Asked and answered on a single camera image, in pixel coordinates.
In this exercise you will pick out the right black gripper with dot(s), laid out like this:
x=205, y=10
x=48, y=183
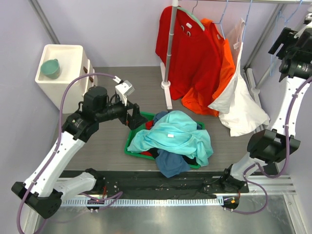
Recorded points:
x=286, y=37

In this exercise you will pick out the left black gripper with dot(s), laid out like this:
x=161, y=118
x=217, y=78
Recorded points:
x=132, y=121

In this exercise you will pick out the blue wire hanger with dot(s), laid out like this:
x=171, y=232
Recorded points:
x=246, y=20
x=282, y=20
x=220, y=22

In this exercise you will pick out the light teal t shirt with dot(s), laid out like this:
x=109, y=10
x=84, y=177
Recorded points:
x=141, y=143

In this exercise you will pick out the dark blue t shirt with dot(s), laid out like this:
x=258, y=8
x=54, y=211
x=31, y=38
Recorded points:
x=170, y=163

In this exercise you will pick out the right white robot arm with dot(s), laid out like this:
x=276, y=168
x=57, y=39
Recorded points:
x=277, y=142

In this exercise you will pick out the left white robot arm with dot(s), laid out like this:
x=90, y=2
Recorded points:
x=41, y=191

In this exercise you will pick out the red t shirt in tray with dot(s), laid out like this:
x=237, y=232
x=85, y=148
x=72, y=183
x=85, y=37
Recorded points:
x=148, y=126

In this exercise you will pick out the hanging orange t shirt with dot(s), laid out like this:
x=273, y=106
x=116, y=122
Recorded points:
x=221, y=69

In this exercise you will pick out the black t shirt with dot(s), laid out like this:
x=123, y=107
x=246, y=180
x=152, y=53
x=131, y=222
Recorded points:
x=187, y=159

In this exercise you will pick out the hanging red t shirt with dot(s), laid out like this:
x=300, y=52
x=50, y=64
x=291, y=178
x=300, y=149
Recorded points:
x=189, y=49

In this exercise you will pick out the green plastic hanger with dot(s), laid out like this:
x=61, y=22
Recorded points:
x=190, y=14

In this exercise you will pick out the green plastic tray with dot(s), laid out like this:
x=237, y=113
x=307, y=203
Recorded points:
x=132, y=134

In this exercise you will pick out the white clothes rack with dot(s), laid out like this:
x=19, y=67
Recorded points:
x=165, y=84

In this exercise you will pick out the hanging white tank top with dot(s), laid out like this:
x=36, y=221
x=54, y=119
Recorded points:
x=237, y=109

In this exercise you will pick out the white drawer cabinet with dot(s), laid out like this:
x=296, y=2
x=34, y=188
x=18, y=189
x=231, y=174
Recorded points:
x=73, y=63

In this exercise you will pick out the teal cup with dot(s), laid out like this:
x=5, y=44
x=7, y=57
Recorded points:
x=51, y=68

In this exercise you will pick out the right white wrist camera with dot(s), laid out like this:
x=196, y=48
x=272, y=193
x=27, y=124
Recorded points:
x=304, y=24

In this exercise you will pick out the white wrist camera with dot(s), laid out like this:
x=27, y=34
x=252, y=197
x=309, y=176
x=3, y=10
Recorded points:
x=304, y=24
x=123, y=89

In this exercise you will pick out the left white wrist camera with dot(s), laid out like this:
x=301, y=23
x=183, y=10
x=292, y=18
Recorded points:
x=123, y=89

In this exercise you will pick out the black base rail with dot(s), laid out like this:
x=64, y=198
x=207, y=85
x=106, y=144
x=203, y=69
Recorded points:
x=154, y=185

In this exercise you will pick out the white slotted cable duct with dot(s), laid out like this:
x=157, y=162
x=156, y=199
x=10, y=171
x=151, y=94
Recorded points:
x=84, y=201

